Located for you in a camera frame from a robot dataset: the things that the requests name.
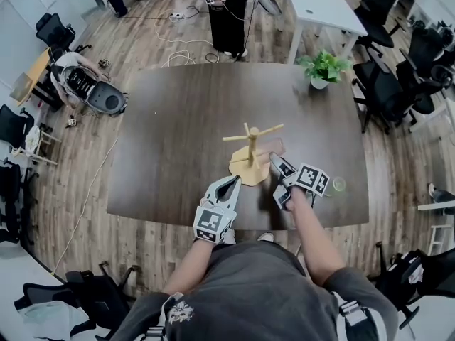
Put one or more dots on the yellow top side table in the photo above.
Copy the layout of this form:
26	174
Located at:
37	69

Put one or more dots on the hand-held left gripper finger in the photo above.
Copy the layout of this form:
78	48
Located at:
212	187
236	195

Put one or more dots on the person's left white shoe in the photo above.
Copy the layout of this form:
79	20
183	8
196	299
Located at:
229	236

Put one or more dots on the long wooden top table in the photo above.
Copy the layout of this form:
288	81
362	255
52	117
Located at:
437	206

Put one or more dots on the person's left forearm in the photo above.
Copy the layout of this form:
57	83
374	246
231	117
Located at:
192	268

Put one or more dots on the light grey cloth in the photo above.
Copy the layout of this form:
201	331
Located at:
53	318

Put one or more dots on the person's right forearm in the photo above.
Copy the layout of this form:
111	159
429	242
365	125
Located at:
313	240

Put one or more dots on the patterned cloth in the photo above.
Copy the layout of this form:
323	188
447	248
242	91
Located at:
414	274

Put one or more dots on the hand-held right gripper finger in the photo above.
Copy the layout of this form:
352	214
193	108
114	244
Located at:
284	163
280	175

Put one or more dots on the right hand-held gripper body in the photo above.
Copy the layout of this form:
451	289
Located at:
309	178

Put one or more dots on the yellow-green translucent cup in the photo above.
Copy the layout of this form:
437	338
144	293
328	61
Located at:
337	187

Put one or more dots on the person's dark grey shirt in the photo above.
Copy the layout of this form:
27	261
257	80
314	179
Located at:
256	297

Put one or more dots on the white frame stool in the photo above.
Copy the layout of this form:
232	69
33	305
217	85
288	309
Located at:
439	240

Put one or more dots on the person's right white shoe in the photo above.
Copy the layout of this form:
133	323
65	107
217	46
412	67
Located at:
266	237

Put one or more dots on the square white table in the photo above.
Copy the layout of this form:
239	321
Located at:
320	5

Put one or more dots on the wooden stool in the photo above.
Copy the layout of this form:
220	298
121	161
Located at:
42	153

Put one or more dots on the small checkered device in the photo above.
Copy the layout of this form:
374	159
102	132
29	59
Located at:
72	122

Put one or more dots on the white floral cloth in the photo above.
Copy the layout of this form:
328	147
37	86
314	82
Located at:
34	139

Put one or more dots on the wooden cup tree stand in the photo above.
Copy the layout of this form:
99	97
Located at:
245	172

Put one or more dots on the white power strip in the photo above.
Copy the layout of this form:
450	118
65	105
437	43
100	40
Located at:
177	16

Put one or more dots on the black office chair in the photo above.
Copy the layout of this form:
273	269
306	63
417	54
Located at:
99	297
426	66
57	32
14	126
433	279
384	91
378	5
14	197

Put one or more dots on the person's white shoe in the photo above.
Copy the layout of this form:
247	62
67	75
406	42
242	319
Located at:
229	236
266	237

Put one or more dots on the pink translucent cup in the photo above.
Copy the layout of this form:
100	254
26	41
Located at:
275	146

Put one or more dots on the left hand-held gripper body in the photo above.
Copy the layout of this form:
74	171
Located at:
209	224

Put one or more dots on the green plant in white pot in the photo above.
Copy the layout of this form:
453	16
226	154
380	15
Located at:
323	67

